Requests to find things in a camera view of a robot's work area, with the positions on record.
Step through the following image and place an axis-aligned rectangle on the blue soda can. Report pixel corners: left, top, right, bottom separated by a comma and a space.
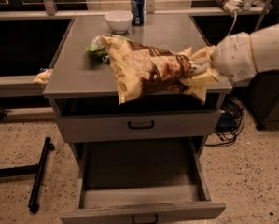
131, 0, 145, 26

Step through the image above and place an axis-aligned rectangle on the grey metal drawer cabinet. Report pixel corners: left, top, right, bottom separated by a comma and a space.
42, 13, 233, 224

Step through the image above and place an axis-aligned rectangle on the white bowl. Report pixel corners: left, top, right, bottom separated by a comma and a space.
105, 10, 133, 34

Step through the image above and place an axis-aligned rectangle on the brown chip bag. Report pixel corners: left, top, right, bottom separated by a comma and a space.
101, 35, 212, 105

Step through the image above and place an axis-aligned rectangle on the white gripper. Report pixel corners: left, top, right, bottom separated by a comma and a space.
179, 32, 257, 87

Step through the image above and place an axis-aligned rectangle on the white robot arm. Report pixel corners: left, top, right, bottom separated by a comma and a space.
179, 23, 279, 86

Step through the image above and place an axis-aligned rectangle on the green chip bag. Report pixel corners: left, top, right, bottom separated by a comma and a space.
85, 34, 133, 64

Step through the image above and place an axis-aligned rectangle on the open middle drawer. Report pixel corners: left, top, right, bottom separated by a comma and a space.
61, 138, 226, 224

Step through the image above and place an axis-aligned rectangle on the white power cable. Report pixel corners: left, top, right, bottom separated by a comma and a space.
226, 12, 238, 38

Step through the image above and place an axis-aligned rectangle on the black cable bundle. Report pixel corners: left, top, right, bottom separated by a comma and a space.
204, 96, 245, 147

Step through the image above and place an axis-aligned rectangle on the closed top drawer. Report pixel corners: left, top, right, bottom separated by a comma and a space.
57, 110, 221, 143

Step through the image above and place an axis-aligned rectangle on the black floor stand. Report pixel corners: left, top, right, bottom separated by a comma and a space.
0, 137, 55, 213

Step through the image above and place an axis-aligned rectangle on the grey metal rail frame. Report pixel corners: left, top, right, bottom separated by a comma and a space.
0, 0, 271, 98

